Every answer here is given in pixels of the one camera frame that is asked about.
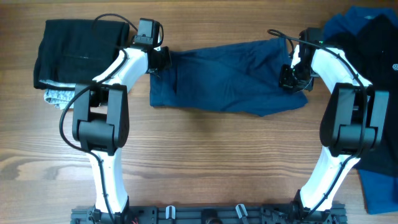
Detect folded black garment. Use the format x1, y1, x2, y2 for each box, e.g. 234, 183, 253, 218
33, 19, 129, 90

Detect grey patterned folded cloth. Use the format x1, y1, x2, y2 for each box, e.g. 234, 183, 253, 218
44, 89, 75, 110

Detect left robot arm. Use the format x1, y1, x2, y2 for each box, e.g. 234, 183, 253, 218
70, 18, 171, 223

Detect dark blue shorts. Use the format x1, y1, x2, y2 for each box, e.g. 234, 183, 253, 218
150, 38, 308, 116

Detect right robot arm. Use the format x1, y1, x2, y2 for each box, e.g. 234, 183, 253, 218
274, 27, 389, 223

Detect blue polo shirt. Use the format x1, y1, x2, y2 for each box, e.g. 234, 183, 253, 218
331, 6, 397, 215

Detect black polo shirt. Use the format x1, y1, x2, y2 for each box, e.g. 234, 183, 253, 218
324, 14, 397, 177

